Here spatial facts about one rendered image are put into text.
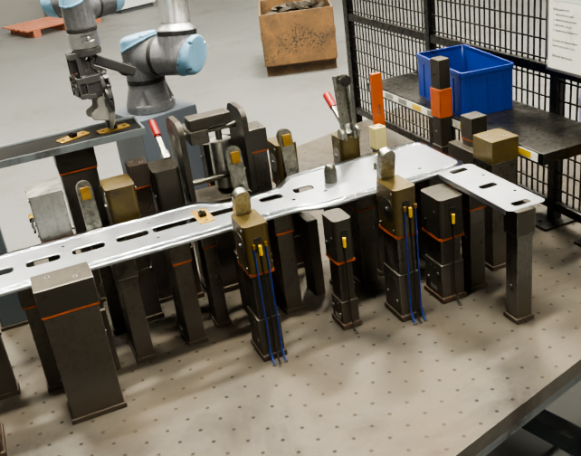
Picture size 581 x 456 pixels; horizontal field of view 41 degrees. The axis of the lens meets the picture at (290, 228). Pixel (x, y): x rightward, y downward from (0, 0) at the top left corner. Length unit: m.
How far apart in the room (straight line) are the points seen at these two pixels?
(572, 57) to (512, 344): 0.78
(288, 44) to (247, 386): 5.52
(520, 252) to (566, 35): 0.64
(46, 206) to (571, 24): 1.37
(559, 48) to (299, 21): 4.98
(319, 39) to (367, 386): 5.57
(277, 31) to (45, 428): 5.60
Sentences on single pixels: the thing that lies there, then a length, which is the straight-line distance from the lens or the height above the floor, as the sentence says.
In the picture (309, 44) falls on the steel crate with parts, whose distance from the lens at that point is 7.05.
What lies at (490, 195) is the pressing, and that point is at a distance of 1.80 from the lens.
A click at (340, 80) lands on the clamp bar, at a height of 1.21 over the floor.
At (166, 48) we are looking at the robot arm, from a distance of 2.29.
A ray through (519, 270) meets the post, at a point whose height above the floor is 0.84.
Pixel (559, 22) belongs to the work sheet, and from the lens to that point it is 2.17.
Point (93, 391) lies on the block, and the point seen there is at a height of 0.76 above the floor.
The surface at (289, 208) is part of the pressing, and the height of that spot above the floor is 1.00.
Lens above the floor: 1.73
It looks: 25 degrees down
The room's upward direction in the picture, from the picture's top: 8 degrees counter-clockwise
